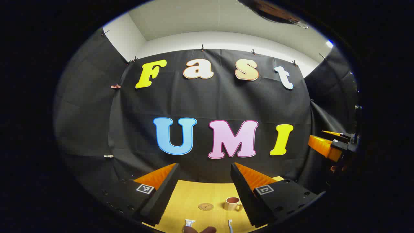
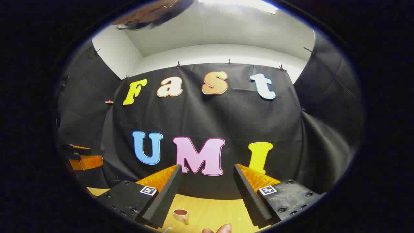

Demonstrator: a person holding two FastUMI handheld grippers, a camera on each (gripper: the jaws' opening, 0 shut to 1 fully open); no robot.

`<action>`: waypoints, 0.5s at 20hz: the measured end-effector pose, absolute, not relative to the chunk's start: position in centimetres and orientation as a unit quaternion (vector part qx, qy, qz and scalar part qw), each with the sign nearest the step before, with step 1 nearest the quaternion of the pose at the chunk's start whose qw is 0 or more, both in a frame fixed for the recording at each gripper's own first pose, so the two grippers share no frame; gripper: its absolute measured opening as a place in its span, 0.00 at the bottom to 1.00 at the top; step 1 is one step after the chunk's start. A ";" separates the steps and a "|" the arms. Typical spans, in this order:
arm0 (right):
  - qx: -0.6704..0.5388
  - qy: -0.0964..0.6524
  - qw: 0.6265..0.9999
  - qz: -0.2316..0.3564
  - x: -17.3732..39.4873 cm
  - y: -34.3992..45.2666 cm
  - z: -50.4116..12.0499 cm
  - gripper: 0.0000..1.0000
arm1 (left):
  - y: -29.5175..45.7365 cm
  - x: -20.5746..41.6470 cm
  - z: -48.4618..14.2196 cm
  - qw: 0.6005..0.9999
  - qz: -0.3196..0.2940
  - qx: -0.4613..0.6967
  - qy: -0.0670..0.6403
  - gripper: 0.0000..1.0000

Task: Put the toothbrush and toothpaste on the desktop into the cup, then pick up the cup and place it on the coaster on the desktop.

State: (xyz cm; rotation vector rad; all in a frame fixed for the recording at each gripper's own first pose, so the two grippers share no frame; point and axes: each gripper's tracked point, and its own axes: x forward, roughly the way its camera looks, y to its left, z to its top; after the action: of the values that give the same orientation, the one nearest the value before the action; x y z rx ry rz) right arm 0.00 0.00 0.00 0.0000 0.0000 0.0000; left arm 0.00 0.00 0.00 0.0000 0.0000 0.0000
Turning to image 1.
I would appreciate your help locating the white toothpaste tube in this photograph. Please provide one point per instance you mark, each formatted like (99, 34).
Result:
(189, 222)

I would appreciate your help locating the black backdrop cloth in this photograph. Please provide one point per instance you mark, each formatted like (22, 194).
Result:
(207, 100)

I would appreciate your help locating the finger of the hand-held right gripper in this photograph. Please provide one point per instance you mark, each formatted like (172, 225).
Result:
(338, 135)
(325, 147)

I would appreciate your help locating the round cork coaster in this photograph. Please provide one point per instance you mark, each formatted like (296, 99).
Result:
(205, 206)

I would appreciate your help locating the wooden desktop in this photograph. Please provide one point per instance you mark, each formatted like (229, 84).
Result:
(194, 200)

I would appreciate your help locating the person's head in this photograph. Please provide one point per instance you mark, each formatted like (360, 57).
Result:
(271, 11)

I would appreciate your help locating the beige cup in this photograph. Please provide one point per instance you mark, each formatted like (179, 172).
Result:
(231, 204)

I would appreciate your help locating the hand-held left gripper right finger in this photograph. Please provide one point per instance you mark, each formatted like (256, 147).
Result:
(242, 194)

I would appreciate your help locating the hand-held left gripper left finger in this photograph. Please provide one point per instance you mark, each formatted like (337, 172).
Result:
(163, 197)

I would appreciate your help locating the red cloth clip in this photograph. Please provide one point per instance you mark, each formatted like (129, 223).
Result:
(115, 86)

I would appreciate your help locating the white toothbrush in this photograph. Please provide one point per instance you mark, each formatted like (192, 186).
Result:
(230, 226)

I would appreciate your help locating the row of black cloth clips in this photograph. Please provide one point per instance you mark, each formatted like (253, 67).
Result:
(202, 48)

